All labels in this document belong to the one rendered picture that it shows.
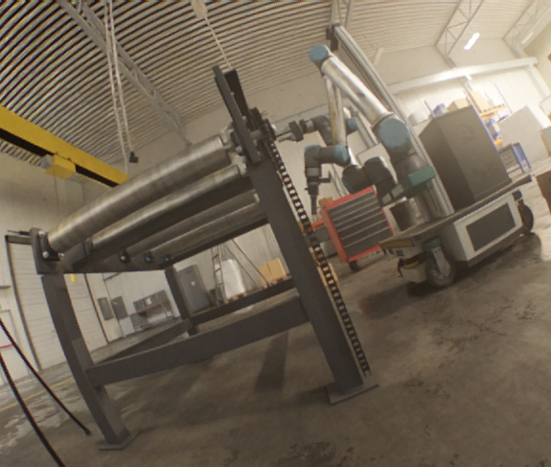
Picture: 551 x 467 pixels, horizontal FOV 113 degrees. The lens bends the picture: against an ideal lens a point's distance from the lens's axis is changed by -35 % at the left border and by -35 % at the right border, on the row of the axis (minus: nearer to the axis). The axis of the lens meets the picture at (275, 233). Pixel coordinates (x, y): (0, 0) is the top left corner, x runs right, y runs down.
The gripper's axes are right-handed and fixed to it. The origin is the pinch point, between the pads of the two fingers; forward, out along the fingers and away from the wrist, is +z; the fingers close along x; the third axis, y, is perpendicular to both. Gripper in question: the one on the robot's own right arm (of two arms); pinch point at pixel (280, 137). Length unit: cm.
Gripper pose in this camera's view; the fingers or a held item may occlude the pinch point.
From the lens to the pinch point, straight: 177.4
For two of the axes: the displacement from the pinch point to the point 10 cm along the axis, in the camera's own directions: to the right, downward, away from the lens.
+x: -3.8, -9.2, 1.2
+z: -9.2, 3.9, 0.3
